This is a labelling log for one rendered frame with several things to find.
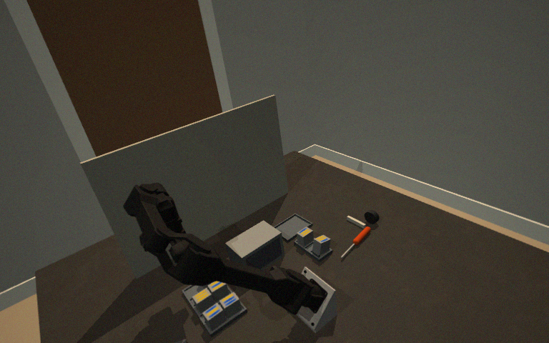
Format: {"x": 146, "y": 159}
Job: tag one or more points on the cream flat bar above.
{"x": 360, "y": 224}

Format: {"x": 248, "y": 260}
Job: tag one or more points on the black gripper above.
{"x": 178, "y": 245}

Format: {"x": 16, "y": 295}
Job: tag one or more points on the grey flat panel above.
{"x": 218, "y": 171}

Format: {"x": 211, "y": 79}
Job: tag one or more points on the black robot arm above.
{"x": 200, "y": 264}

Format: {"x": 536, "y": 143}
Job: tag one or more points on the orange-handled screwdriver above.
{"x": 359, "y": 238}

